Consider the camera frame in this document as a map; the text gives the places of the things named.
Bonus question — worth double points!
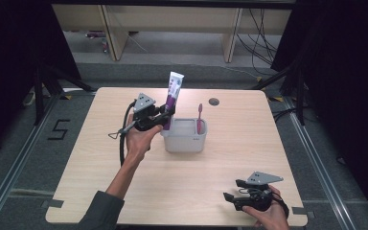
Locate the black metal stand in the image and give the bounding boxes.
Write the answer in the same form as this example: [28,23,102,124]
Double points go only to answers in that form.
[33,62,98,127]
[249,58,309,127]

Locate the white plastic holder box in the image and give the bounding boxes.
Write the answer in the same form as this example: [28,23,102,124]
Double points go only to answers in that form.
[160,117,209,153]

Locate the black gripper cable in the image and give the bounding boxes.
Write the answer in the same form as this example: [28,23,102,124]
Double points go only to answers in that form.
[118,101,138,168]

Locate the metal floor rail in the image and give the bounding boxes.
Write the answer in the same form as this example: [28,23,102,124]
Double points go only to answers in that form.
[283,95,359,230]
[0,94,63,230]

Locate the black curtain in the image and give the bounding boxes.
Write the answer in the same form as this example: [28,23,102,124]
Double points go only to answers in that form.
[270,0,368,221]
[0,0,82,162]

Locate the person's left hand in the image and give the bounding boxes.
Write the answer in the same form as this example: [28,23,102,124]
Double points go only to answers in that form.
[125,113,164,165]

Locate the person's right hand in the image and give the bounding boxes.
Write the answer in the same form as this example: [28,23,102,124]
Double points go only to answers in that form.
[241,185,291,230]

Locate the bundle of black hanging cables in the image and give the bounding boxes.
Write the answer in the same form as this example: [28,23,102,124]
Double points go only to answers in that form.
[236,8,280,77]

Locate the grey tape strip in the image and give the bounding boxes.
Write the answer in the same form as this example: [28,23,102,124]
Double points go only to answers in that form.
[40,198,65,209]
[291,206,316,220]

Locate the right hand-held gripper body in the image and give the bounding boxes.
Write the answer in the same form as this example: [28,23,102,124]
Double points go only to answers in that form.
[236,171,285,213]

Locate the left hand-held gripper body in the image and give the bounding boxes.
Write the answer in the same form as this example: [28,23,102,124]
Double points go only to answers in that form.
[130,92,168,132]

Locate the pink grey toothbrush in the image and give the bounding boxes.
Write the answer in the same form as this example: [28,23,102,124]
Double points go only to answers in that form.
[196,103,204,135]

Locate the triangular wire loop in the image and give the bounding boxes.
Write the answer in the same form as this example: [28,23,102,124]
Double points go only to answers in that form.
[107,126,134,140]

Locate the white purple toothpaste tube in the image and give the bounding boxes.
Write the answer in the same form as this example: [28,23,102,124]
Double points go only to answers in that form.
[162,71,185,131]

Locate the black strap loop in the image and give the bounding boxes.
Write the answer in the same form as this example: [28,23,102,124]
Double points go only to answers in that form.
[270,191,290,220]

